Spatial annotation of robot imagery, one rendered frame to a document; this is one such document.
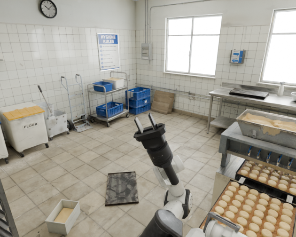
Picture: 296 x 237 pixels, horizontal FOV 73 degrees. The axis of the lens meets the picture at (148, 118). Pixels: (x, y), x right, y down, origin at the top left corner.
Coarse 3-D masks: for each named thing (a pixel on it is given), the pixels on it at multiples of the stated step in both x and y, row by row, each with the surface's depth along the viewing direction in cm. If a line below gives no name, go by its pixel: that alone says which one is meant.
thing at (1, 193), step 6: (0, 180) 114; (0, 186) 115; (0, 192) 116; (0, 198) 116; (6, 198) 119; (6, 204) 120; (6, 210) 120; (6, 216) 121; (12, 216) 124; (12, 222) 125; (12, 228) 126; (18, 234) 130
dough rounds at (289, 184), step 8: (248, 168) 154; (256, 168) 154; (264, 168) 155; (272, 168) 157; (248, 176) 148; (256, 176) 145; (264, 176) 145; (272, 176) 145; (280, 176) 148; (288, 176) 145; (272, 184) 137; (280, 184) 137; (288, 184) 140; (288, 192) 132
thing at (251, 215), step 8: (224, 192) 132; (248, 192) 132; (232, 200) 126; (256, 200) 126; (240, 208) 120; (280, 208) 120; (224, 216) 114; (264, 216) 114; (280, 216) 114; (248, 224) 109; (288, 224) 109; (272, 232) 105; (288, 232) 105
